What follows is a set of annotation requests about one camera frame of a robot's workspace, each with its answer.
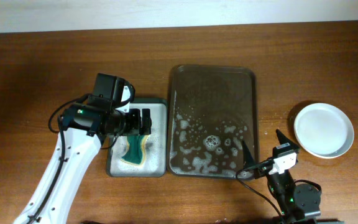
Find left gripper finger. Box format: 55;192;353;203
132;109;141;135
142;109;152;135

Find green yellow sponge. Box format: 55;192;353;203
121;135;149;166

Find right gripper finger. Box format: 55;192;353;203
275;129;295;146
241;141;255;170

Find large brown serving tray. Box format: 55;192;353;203
167;65;260;179

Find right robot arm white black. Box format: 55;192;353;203
235;130;341;223

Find pale green plate top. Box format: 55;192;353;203
293;103;355;159

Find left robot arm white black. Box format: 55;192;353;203
15;103;167;223

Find small black soapy tray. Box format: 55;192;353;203
106;98;168;177

